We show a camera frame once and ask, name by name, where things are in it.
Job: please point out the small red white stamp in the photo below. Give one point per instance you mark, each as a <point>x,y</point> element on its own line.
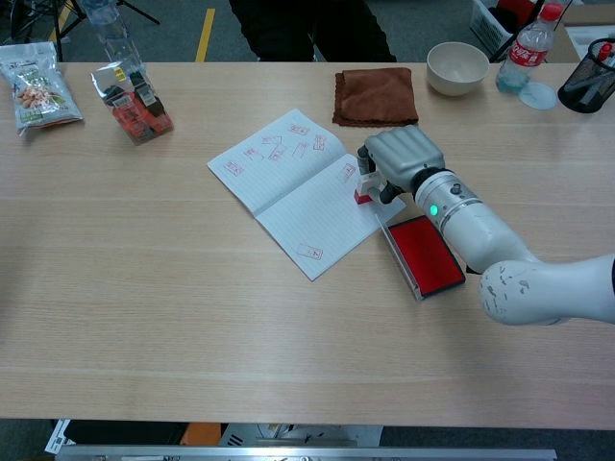
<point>366,189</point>

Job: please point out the white bowl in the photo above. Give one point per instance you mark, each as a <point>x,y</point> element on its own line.
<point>456,69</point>

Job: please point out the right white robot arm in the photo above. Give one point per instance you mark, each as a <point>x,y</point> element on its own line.
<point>480,230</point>

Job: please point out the brown folded cloth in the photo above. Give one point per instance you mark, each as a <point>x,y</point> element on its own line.
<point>377,96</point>

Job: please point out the nut snack bag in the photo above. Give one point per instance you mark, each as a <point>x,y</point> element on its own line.
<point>41,91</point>

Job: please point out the cola bottle with red label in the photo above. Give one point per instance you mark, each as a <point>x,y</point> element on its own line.
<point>528,48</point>

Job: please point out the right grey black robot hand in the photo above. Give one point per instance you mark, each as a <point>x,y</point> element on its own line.
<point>403,153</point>

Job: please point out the red capped pen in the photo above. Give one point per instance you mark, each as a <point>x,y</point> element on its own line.
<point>606,50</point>

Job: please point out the open lined notebook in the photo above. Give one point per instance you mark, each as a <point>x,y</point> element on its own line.
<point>298,192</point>

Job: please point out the black tripod stand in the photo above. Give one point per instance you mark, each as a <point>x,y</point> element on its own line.
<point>57,19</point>

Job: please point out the clear bag of sauce packets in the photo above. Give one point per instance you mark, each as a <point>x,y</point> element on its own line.
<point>134,110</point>

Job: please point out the white plastic basket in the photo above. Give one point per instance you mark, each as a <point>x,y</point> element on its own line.
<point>495,21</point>

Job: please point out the red ink pad with lid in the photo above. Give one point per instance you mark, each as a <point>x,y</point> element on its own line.
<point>423,254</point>

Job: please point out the clear round plastic lid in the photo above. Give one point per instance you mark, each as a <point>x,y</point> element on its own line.
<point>538,96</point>

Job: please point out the aluminium rail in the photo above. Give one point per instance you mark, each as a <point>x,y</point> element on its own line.
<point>307,454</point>

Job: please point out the person in black clothes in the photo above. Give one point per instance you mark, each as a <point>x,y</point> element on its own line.
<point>307,29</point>

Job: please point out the black mesh pen holder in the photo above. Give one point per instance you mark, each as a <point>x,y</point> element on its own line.
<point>588,86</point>

